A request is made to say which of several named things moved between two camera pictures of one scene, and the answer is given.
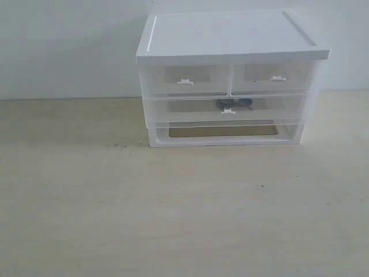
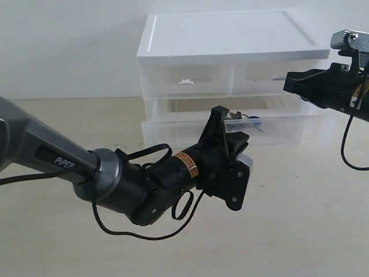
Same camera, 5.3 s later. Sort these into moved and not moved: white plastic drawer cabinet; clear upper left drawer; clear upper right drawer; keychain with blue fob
Moved: keychain with blue fob
Not moved: clear upper right drawer; white plastic drawer cabinet; clear upper left drawer
